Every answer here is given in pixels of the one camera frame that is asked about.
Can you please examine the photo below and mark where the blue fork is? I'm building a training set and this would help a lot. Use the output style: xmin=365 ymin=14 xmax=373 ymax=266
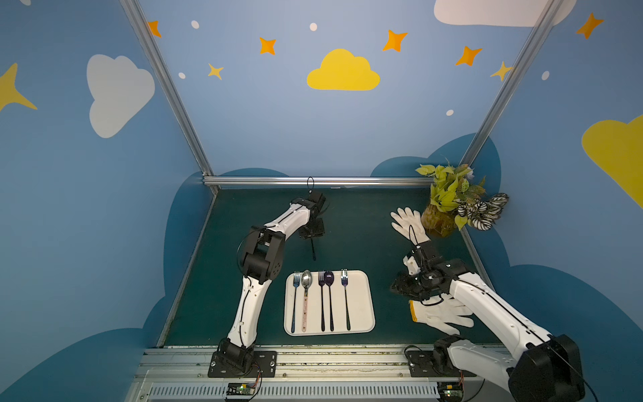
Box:
xmin=291 ymin=271 xmax=301 ymax=334

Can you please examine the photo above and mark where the silver spoon pink handle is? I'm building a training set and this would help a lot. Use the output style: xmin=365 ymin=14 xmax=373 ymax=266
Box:
xmin=301 ymin=270 xmax=312 ymax=333

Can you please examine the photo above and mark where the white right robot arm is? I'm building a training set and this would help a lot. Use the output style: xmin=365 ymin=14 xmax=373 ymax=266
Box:
xmin=392 ymin=256 xmax=586 ymax=401

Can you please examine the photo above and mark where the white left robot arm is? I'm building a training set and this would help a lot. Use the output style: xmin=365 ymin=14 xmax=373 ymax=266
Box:
xmin=214 ymin=192 xmax=326 ymax=376

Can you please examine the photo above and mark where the white glove near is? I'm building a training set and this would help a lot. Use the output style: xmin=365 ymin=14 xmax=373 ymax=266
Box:
xmin=409 ymin=294 xmax=474 ymax=335

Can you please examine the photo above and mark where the white glove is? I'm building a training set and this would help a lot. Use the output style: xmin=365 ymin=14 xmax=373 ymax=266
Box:
xmin=409 ymin=294 xmax=474 ymax=335
xmin=390 ymin=207 xmax=430 ymax=246

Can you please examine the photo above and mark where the white glove far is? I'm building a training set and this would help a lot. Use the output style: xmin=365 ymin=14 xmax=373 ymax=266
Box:
xmin=390 ymin=207 xmax=430 ymax=246

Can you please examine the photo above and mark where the zebra striped cloth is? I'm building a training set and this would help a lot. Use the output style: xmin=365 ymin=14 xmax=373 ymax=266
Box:
xmin=454 ymin=193 xmax=510 ymax=231

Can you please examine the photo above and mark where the white tray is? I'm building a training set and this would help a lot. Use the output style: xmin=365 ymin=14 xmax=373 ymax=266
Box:
xmin=284 ymin=271 xmax=375 ymax=337

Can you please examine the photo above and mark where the green potted plant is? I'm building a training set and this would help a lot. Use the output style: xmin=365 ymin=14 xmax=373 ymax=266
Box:
xmin=415 ymin=164 xmax=487 ymax=238

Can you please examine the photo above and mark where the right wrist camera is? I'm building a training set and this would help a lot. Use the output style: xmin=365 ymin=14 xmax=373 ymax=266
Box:
xmin=403 ymin=241 xmax=445 ymax=276

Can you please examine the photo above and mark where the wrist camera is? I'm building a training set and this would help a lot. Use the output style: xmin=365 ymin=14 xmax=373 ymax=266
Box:
xmin=403 ymin=241 xmax=445 ymax=276
xmin=291 ymin=190 xmax=327 ymax=221

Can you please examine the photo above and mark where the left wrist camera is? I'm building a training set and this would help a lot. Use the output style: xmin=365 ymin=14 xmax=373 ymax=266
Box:
xmin=291 ymin=190 xmax=327 ymax=221

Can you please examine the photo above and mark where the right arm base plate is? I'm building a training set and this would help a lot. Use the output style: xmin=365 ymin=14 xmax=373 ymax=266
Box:
xmin=403 ymin=346 xmax=476 ymax=378

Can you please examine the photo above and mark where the horizontal aluminium frame rail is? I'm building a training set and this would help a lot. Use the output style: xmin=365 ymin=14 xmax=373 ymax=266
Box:
xmin=204 ymin=176 xmax=433 ymax=188

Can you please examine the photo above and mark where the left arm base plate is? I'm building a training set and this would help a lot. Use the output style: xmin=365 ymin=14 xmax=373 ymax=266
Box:
xmin=207 ymin=351 xmax=278 ymax=379

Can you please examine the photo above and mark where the right aluminium frame post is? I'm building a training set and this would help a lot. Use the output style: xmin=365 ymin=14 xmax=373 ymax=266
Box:
xmin=460 ymin=0 xmax=564 ymax=166

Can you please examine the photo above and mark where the aluminium frame post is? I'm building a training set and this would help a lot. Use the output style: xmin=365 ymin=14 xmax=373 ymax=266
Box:
xmin=120 ymin=0 xmax=219 ymax=197
xmin=460 ymin=0 xmax=564 ymax=166

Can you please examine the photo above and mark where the front aluminium rail base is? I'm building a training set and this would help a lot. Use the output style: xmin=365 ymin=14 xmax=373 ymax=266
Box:
xmin=125 ymin=344 xmax=512 ymax=401

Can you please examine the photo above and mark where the left aluminium frame post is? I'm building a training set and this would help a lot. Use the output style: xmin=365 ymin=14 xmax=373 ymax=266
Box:
xmin=120 ymin=0 xmax=219 ymax=197

